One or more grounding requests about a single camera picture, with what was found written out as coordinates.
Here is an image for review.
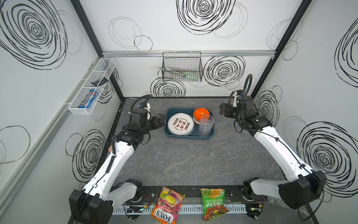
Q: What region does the orange plastic bowl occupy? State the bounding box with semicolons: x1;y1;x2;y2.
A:
194;107;210;121

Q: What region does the clear drinking glass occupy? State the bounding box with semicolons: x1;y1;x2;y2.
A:
199;123;213;137

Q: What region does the bowls cream inside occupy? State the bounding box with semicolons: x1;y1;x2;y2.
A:
193;116;200;125

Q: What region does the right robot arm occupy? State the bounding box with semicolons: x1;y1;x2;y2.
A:
219;95;327;209

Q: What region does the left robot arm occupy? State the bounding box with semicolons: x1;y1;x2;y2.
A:
69;107;166;224

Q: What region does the teal plastic bin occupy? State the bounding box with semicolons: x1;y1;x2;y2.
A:
164;107;215;141

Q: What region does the green item in basket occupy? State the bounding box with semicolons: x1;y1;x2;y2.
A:
184;71;201;81

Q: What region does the blue M&M's candy bag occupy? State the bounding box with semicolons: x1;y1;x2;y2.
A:
78;90;98;109

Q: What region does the black remote in shelf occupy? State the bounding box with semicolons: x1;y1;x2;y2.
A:
91;77;108;87

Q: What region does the Fox's fruits candy bag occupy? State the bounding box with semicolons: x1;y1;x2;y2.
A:
151;186;186;224

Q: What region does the green snack bag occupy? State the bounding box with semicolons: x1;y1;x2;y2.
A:
200;188;229;221

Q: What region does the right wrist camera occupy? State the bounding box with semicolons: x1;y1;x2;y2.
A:
232;90;243;107

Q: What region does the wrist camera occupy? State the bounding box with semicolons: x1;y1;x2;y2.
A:
232;90;243;107
144;103;151;120

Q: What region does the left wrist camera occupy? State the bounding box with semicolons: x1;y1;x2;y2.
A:
144;103;151;120

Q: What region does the black wire basket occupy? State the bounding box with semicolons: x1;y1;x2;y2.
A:
160;51;204;82

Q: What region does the white wire shelf basket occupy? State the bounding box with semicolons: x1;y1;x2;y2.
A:
68;57;116;115

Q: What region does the white slotted cable duct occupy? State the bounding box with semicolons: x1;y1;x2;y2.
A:
113;204;247;215

